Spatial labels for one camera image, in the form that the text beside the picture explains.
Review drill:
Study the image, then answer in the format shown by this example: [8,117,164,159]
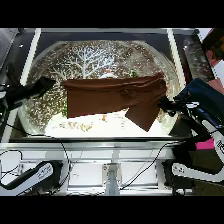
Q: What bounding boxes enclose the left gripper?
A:
[36,76,57,96]

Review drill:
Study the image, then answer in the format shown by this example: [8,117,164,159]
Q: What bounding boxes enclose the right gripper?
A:
[157,96,178,118]

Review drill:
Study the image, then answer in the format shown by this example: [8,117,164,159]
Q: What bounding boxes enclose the brown trousers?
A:
[62,72,168,133]

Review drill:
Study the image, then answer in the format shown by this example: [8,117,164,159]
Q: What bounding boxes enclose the heap of clothes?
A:
[201,28,224,95]

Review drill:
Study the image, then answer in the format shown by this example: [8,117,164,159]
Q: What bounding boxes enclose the dark blue garment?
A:
[173,77,224,125]

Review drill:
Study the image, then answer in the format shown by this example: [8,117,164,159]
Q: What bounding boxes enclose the pink garment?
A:
[195,138,215,151]

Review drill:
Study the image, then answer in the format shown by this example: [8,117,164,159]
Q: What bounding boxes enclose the black cable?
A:
[0,149,24,179]
[119,141,178,191]
[0,121,72,188]

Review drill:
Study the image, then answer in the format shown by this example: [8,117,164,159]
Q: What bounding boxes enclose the silver frame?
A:
[0,141,201,197]

